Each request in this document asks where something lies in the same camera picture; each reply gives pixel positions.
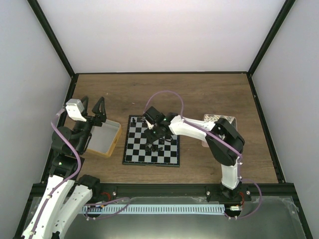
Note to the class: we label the pile of black chess pieces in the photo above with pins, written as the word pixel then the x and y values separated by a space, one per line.
pixel 153 148

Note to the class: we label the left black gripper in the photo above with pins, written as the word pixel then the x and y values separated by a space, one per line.
pixel 101 117

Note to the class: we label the light blue cable duct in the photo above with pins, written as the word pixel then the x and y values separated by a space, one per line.
pixel 144 209

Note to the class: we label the pink tin box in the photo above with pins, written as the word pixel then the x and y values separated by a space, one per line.
pixel 210 119

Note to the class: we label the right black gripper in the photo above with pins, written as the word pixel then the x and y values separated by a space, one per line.
pixel 150 138

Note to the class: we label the black frame post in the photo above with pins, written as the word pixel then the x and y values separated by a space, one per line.
pixel 40 15
pixel 281 16

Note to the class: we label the black and silver chessboard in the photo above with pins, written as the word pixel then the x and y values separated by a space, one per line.
pixel 139 151

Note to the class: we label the black frame post right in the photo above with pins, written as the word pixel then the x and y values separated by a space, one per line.
pixel 281 16

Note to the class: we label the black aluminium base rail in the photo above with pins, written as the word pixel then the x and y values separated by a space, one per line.
pixel 212 192

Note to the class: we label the black frame post left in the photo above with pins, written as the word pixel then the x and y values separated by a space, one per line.
pixel 40 15

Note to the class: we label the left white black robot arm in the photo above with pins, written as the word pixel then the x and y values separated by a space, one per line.
pixel 65 194

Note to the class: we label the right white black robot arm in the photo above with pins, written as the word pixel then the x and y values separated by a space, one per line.
pixel 223 140

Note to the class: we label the yellow tin box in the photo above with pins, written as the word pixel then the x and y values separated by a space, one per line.
pixel 104 138

